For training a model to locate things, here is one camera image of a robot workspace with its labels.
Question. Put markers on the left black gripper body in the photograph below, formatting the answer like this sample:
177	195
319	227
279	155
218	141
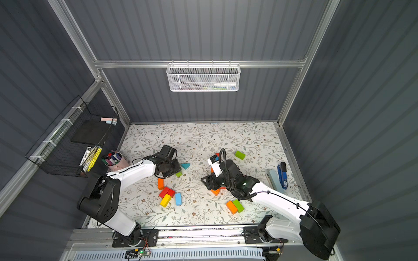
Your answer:
171	166

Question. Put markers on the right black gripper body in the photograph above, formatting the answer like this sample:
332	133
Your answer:
212	182

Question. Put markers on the red small block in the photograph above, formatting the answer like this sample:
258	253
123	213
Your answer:
171	193

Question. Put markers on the red long block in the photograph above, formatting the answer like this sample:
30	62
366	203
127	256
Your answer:
164	192

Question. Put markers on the light blue block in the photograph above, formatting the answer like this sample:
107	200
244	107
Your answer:
178	199

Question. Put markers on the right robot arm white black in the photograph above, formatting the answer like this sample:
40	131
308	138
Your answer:
310	222

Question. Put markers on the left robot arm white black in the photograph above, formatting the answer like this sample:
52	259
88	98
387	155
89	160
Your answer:
100	198

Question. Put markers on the green block bottom pair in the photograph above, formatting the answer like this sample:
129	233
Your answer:
238	206

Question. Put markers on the orange block bottom pair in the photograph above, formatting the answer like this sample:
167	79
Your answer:
231	207

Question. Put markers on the orange block centre low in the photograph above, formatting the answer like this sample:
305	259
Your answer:
216	192

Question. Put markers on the yellow block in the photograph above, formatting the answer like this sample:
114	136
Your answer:
165	201

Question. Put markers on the blue stapler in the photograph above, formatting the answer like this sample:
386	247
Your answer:
282	173

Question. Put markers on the pink pen cup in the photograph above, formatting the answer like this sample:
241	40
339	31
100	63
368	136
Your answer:
115	161

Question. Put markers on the yellow highlighter pack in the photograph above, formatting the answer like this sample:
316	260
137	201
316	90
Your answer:
92	158

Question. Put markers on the black notebook in basket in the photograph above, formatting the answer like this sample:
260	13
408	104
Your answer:
93	133

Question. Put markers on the small circuit board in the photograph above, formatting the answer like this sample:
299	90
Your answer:
136	254

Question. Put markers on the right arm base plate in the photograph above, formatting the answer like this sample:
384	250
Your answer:
253	235

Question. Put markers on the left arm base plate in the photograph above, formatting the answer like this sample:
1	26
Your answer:
139	238

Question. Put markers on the white wire mesh basket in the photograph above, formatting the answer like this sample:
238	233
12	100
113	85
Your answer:
203	79

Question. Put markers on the black wire mesh basket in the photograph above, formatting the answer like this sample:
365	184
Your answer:
77	144

